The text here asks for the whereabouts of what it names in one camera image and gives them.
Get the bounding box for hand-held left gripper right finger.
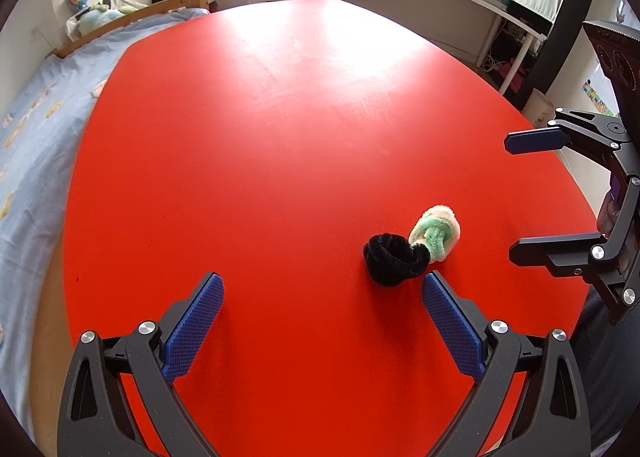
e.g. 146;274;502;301
421;271;591;457

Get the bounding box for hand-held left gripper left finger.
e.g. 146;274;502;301
57;271;225;457

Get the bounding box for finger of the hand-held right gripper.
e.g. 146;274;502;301
504;108;633;165
509;232;621;278

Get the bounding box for black fuzzy ring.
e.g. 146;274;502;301
363;233;431;288

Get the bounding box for person's right hand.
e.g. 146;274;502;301
597;192;622;235

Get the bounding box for beige bin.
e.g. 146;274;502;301
522;88;556;128

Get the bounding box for black white folded panel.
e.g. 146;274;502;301
502;0;601;108

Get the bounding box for person's right leg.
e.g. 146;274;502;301
570;287;640;453

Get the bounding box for red table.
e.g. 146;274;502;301
62;0;601;457

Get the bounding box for blue printed blanket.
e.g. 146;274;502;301
0;7;211;418

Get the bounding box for plush toys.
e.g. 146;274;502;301
75;4;123;35

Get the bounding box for colourful wall poster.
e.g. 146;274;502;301
582;80;618;118

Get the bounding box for wooden bed frame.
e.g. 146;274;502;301
54;0;210;58

